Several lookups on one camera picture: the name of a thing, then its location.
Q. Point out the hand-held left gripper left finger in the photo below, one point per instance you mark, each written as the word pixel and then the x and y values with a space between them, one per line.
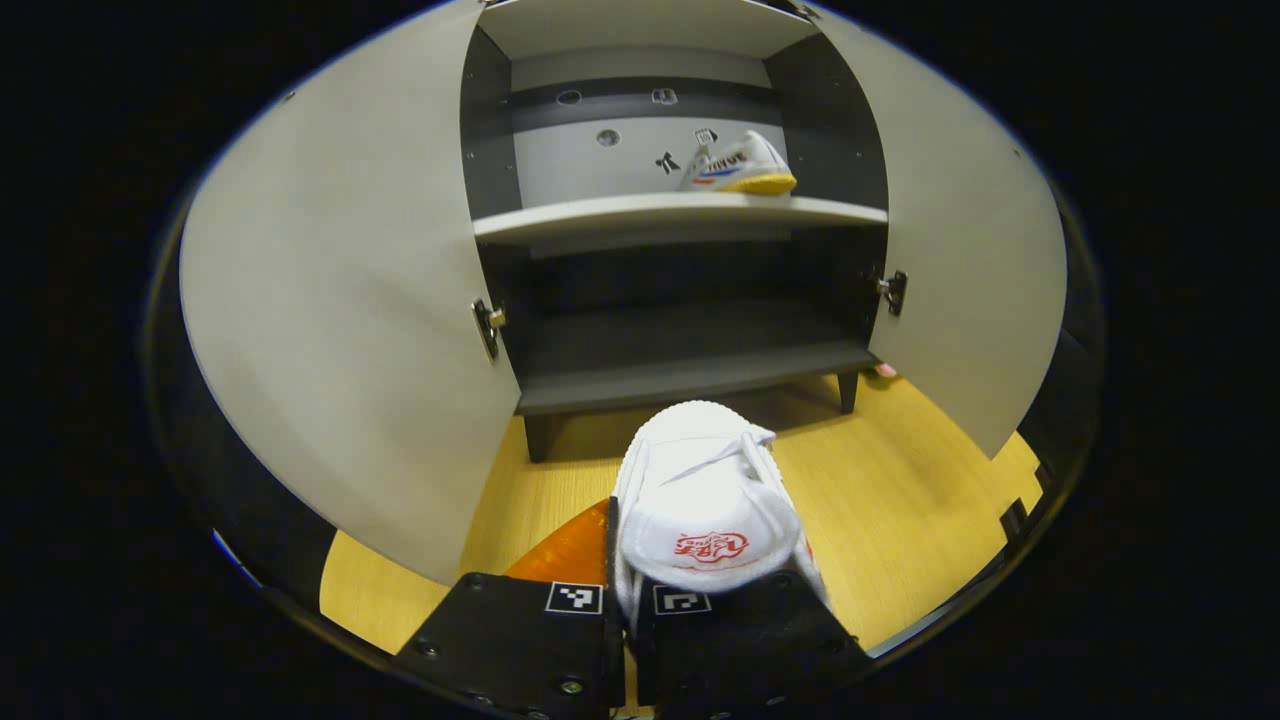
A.
pixel 520 640

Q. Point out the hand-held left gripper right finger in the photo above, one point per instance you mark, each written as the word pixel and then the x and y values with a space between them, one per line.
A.
pixel 740 645

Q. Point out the white shoe yellow sole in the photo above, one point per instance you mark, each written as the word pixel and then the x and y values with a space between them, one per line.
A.
pixel 700 480
pixel 745 165

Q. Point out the grey shoe cabinet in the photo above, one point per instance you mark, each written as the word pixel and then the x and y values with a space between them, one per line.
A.
pixel 640 350

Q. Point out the grey shoe cabinet door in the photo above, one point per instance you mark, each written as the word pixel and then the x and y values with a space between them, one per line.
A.
pixel 960 250
pixel 350 300

